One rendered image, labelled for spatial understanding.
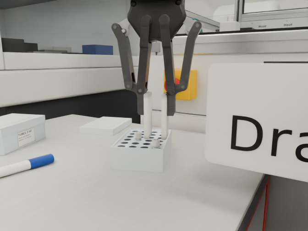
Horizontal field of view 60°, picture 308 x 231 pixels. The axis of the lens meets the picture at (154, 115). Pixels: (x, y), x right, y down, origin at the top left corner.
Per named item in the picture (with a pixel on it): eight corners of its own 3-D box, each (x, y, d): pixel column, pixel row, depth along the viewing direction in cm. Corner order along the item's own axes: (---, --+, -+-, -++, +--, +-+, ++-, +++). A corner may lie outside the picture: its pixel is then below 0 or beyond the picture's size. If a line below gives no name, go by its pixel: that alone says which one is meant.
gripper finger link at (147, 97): (148, 93, 39) (143, 93, 39) (148, 139, 41) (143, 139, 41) (151, 91, 42) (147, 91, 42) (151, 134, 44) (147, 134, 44)
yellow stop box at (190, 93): (188, 101, 62) (189, 69, 60) (161, 99, 65) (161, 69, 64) (197, 98, 66) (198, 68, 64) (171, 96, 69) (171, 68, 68)
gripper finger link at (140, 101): (144, 82, 40) (125, 81, 40) (145, 115, 41) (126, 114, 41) (146, 81, 41) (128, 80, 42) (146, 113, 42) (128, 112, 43)
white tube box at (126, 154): (162, 173, 41) (163, 149, 41) (111, 169, 43) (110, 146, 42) (171, 147, 53) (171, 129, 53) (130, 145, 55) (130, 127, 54)
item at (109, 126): (112, 135, 62) (112, 129, 61) (79, 133, 64) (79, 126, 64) (131, 123, 74) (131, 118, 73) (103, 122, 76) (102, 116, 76)
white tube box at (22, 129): (3, 156, 49) (0, 128, 48) (-35, 152, 51) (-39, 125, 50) (46, 137, 61) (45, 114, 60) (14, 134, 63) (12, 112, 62)
